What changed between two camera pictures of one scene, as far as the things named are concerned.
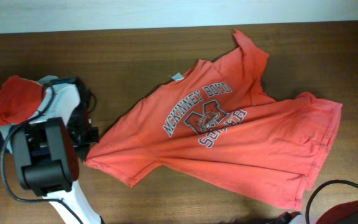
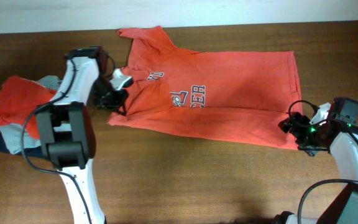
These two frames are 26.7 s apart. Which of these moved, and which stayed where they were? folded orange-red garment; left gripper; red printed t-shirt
Moved: left gripper; red printed t-shirt
Stayed: folded orange-red garment
